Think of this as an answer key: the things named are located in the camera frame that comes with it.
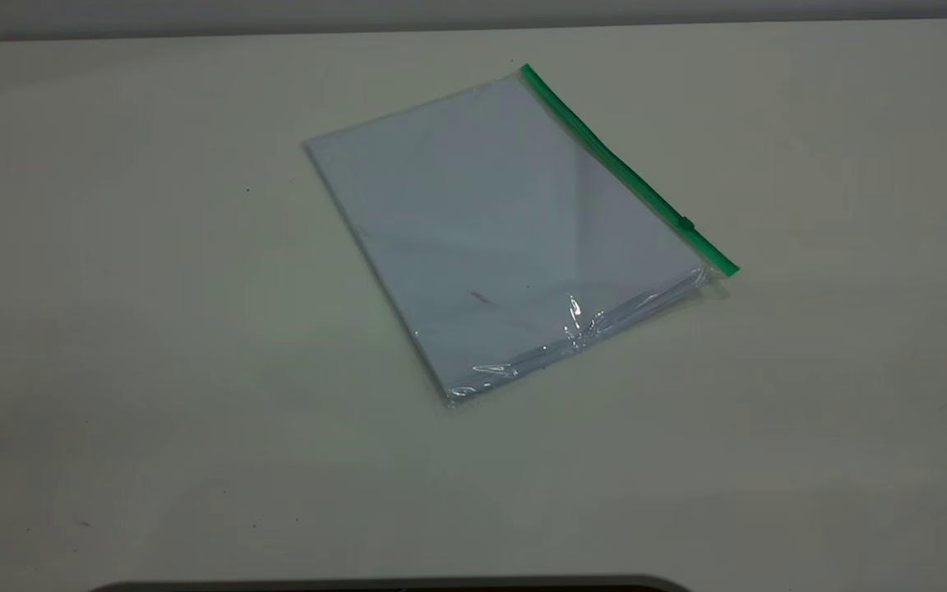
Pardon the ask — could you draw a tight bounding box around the clear zip bag green zipper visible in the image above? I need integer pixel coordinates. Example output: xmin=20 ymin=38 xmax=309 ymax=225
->
xmin=303 ymin=62 xmax=741 ymax=405

